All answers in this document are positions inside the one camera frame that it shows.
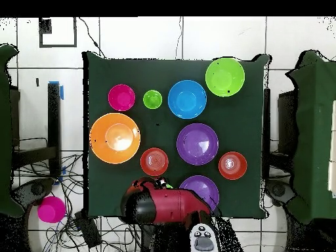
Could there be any black cable with connector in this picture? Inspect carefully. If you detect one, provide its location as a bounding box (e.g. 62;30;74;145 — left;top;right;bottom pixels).
78;16;106;59

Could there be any blue bowl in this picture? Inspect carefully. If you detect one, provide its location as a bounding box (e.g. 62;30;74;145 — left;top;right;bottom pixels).
167;79;207;119

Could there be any pink cup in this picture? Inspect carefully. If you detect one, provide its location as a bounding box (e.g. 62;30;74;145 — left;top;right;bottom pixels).
37;196;66;224

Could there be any tangle of black cables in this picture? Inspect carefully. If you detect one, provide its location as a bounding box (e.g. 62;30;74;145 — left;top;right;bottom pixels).
11;136;144;252

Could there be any black metal stool frame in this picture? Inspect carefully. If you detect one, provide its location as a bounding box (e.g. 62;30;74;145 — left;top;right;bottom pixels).
11;82;62;179

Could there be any red-orange bowl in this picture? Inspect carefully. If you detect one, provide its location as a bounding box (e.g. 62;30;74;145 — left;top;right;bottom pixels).
218;151;248;181
140;147;169;177

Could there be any large orange bowl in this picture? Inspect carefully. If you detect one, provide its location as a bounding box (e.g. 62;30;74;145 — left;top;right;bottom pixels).
89;112;142;165

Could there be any pink bowl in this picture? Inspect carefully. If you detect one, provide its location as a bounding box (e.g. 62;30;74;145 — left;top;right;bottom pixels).
108;83;137;112

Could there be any black power adapter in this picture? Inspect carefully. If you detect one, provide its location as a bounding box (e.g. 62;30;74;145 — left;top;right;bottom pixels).
73;211;102;249

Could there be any dark green table cloth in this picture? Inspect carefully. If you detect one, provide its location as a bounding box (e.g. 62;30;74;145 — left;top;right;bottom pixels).
82;51;271;220

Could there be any green cup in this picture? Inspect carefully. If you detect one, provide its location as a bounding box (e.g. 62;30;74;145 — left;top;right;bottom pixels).
142;89;163;110

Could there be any purple bowl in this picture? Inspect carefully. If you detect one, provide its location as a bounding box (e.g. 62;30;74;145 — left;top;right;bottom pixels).
176;123;219;166
178;175;220;211

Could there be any green cloth covered table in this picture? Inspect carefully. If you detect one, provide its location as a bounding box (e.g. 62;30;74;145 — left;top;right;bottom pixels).
0;43;25;219
285;49;336;225

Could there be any black grey base foot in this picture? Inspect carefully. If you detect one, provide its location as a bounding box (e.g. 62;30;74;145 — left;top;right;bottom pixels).
264;180;297;207
11;177;56;209

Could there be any large green bowl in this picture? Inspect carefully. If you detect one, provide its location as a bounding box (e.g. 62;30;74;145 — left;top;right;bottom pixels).
205;57;245;98

